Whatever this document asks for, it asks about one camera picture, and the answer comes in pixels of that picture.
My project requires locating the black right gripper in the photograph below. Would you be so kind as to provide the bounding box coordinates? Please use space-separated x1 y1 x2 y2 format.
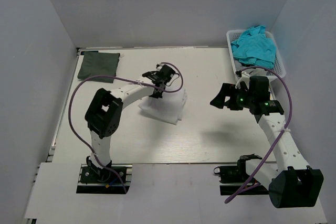
210 83 255 111

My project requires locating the white t-shirt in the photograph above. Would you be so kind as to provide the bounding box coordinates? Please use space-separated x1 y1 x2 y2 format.
138 88 187 125

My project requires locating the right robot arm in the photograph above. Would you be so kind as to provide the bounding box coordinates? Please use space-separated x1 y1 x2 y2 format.
210 76 324 208

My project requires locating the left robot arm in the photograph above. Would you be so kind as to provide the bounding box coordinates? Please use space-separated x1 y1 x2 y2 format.
85 64 176 182

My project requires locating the grey garment in basket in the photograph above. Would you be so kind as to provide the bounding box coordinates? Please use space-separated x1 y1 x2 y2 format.
236 63 267 76

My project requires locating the teal t-shirt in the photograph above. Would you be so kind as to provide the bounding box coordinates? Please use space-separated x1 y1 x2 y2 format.
230 25 276 69

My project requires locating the white plastic basket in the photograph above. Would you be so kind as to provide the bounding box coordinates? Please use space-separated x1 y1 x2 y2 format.
226 29 286 80

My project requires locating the dark green folded t-shirt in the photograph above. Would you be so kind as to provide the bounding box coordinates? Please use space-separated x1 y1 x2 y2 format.
77 51 121 80

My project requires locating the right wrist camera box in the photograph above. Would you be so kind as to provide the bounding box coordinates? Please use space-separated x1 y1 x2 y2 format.
235 71 250 89

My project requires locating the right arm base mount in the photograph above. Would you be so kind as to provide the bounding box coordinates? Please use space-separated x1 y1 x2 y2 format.
213 165 268 196

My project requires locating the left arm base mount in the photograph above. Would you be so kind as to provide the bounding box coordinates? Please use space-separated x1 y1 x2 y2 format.
76 164 132 195

